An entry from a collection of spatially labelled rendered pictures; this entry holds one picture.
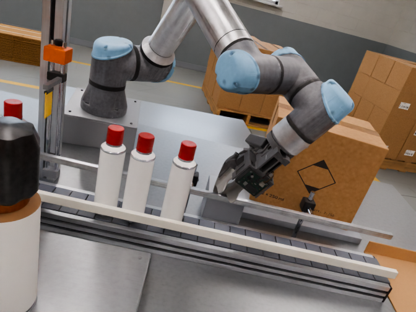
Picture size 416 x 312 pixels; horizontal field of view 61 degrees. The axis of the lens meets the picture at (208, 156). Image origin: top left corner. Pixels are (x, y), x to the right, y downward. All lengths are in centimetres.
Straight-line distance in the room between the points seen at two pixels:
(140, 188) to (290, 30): 598
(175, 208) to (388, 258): 64
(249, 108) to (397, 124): 161
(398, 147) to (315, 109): 380
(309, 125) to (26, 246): 51
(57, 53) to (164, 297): 53
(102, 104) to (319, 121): 71
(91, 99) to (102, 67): 11
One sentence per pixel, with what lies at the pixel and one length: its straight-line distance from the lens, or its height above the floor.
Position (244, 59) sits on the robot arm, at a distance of 63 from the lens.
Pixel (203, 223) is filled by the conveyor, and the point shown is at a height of 88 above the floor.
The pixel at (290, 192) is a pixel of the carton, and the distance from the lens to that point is 105.
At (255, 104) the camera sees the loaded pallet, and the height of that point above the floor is 26.
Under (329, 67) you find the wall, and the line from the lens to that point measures 702.
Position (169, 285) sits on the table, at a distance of 77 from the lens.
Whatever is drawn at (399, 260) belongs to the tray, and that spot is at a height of 83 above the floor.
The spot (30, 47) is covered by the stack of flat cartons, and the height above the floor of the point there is 21.
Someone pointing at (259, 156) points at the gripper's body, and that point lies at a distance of 75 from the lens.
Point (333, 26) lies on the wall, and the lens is 689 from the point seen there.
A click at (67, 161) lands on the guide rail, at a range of 85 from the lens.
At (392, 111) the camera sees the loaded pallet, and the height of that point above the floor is 67.
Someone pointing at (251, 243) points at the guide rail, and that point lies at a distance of 81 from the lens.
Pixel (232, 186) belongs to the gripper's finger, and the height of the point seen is 99.
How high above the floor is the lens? 138
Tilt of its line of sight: 25 degrees down
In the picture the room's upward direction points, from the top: 15 degrees clockwise
